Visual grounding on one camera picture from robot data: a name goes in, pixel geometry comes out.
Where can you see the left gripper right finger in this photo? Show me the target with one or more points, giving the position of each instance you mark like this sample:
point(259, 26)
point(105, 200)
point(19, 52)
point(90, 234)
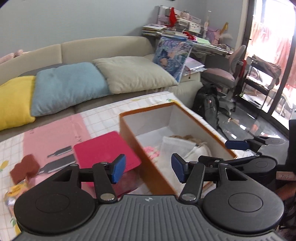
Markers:
point(228, 198)

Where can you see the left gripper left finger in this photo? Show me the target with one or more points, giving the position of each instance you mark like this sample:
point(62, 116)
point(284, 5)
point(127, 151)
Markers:
point(68, 199)

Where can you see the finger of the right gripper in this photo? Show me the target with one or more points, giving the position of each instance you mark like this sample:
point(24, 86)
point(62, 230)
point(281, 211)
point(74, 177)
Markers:
point(253, 144)
point(248, 165)

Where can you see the white fluffy cloth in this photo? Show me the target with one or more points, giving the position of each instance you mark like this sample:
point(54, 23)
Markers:
point(188, 147)

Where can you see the pink white knitted hat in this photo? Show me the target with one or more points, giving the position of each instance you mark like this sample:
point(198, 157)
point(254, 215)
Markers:
point(151, 152)

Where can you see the brown sponge block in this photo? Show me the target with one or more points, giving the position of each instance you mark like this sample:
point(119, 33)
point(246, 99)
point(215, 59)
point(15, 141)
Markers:
point(26, 169)

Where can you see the yellow foil snack packet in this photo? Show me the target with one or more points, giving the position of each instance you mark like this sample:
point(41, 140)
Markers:
point(15, 192)

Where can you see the pink checked tablecloth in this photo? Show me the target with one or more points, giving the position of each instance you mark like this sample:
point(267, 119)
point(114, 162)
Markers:
point(47, 139)

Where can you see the black backpack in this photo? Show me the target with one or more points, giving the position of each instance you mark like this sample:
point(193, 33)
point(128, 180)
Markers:
point(206, 105)

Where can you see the black metal rack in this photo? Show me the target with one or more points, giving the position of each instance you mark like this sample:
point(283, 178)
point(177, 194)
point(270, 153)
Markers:
point(260, 79)

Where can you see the grey pink office chair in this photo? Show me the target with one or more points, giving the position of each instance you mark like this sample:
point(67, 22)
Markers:
point(226, 80)

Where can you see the orange white cardboard box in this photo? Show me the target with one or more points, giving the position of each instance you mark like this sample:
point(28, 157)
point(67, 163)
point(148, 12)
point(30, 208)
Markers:
point(147, 126)

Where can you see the blue pillow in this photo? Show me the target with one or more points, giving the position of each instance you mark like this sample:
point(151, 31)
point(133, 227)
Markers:
point(59, 88)

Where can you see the yellow pillow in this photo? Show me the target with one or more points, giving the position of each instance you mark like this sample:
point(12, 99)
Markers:
point(16, 99)

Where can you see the blue floral patterned cushion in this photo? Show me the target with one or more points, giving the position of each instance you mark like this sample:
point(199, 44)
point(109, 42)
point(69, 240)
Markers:
point(171, 55)

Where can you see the beige grey pillow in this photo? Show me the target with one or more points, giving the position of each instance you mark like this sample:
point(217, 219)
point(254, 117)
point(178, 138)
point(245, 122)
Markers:
point(126, 74)

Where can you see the cluttered desk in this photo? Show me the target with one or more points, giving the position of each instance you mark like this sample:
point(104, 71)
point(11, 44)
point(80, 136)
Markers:
point(180, 25)

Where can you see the pink plush on sofa back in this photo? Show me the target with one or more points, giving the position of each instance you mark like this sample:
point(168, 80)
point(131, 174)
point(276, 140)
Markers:
point(10, 56)

